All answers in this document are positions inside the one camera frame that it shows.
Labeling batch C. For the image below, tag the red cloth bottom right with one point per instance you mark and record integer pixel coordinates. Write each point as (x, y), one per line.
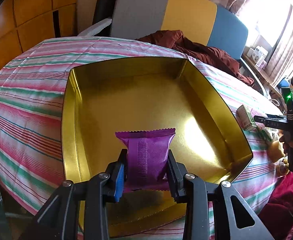
(277, 214)

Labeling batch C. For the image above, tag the dark red crumpled cloth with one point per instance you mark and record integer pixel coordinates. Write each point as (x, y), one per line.
(220, 59)

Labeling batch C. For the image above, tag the gold tin box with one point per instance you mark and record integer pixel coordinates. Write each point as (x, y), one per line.
(146, 94)

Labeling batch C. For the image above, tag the blue bag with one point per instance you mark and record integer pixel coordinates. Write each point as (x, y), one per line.
(285, 82)

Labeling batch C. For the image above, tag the grey yellow blue armchair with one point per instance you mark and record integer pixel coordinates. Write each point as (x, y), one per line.
(201, 21)

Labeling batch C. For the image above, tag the right patterned curtain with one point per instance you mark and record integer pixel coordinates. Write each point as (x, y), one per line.
(281, 62)

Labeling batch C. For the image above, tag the striped pink green bedsheet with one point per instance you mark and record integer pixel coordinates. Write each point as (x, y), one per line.
(32, 87)

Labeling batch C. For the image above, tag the purple snack packet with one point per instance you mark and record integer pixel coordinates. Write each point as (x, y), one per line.
(147, 154)

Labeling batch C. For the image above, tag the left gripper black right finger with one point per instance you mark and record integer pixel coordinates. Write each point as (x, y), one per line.
(233, 217)

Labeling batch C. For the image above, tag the white box on table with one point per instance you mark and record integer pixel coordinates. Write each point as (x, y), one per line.
(257, 55)

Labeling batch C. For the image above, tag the cream herbal cream box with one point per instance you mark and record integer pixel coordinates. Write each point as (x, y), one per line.
(246, 120)

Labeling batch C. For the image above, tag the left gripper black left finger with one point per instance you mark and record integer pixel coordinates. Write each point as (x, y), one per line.
(58, 218)

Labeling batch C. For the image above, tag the wooden wardrobe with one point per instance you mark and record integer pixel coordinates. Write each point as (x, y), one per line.
(25, 23)

